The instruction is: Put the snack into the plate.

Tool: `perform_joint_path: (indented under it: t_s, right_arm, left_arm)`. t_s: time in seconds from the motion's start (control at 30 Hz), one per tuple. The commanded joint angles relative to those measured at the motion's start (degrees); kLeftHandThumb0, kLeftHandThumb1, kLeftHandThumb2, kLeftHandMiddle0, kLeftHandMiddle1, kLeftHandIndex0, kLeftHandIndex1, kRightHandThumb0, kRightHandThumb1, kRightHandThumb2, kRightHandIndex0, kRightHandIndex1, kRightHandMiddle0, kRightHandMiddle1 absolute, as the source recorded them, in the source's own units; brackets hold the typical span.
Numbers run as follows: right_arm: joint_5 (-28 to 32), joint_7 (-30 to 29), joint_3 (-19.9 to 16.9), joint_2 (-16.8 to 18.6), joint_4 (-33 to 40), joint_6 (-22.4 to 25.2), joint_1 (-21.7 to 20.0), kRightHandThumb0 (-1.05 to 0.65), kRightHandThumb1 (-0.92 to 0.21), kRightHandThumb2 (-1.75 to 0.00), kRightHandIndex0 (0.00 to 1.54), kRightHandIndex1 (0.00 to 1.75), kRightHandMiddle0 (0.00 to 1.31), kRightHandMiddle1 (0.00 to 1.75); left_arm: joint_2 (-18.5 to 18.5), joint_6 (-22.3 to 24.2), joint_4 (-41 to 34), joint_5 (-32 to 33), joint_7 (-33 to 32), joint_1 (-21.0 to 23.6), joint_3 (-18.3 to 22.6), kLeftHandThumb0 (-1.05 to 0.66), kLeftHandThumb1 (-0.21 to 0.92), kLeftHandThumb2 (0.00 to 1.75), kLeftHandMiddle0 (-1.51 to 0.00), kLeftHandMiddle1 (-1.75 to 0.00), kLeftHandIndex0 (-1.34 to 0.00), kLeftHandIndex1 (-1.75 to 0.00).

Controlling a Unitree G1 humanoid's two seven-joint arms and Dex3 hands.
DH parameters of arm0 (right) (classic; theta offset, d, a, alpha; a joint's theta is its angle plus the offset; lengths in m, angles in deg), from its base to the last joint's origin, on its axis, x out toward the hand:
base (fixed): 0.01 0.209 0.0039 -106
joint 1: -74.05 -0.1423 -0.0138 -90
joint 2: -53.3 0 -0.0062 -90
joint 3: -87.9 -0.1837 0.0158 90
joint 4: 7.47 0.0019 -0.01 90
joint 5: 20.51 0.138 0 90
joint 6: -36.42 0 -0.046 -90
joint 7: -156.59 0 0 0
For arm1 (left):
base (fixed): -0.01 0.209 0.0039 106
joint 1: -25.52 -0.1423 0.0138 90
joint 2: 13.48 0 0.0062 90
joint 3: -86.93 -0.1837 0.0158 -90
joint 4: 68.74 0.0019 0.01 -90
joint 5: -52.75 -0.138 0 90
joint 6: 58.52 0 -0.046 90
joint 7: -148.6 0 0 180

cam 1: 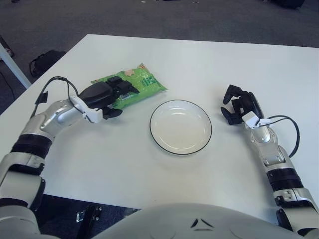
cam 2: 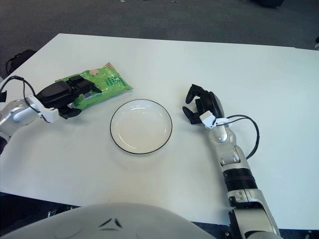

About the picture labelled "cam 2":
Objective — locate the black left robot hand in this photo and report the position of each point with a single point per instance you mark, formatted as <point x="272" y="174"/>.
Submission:
<point x="56" y="94"/>

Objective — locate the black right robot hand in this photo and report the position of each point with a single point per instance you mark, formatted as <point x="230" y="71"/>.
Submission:
<point x="210" y="102"/>

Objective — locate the green snack bag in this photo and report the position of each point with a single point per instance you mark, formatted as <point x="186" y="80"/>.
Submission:
<point x="109" y="79"/>

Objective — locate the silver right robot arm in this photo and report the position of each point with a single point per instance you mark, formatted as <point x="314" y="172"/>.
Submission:
<point x="220" y="135"/>

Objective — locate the white plate with black rim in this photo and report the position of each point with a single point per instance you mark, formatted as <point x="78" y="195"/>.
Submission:
<point x="139" y="129"/>

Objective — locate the black bag on floor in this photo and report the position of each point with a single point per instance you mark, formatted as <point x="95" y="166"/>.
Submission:
<point x="20" y="59"/>

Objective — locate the black floor object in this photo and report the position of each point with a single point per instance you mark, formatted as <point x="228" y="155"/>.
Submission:
<point x="269" y="3"/>

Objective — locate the black white chair base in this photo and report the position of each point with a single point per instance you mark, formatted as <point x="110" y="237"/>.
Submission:
<point x="317" y="42"/>

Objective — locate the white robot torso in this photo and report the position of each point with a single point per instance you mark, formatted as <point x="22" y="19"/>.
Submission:
<point x="149" y="224"/>

